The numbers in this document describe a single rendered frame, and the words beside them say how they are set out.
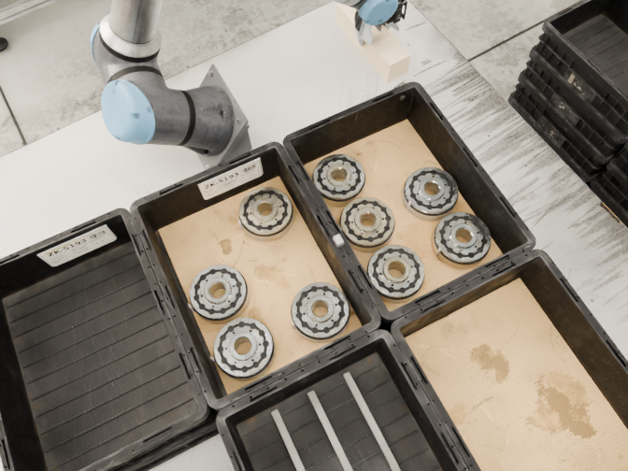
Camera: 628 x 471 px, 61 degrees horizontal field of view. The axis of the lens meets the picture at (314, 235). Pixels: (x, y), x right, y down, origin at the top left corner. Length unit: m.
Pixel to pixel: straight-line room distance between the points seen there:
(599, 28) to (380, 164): 1.07
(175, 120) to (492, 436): 0.81
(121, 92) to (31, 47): 1.69
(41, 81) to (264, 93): 1.41
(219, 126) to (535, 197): 0.71
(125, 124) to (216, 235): 0.27
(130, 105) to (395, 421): 0.74
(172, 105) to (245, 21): 1.49
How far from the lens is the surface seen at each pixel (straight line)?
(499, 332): 1.01
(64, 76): 2.60
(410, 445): 0.95
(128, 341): 1.03
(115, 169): 1.35
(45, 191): 1.39
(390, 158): 1.12
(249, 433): 0.95
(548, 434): 1.01
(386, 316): 0.88
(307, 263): 1.01
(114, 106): 1.13
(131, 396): 1.01
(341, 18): 1.50
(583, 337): 1.00
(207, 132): 1.16
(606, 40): 1.97
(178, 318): 0.90
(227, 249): 1.04
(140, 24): 1.11
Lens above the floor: 1.77
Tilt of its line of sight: 66 degrees down
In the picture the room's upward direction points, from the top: 4 degrees counter-clockwise
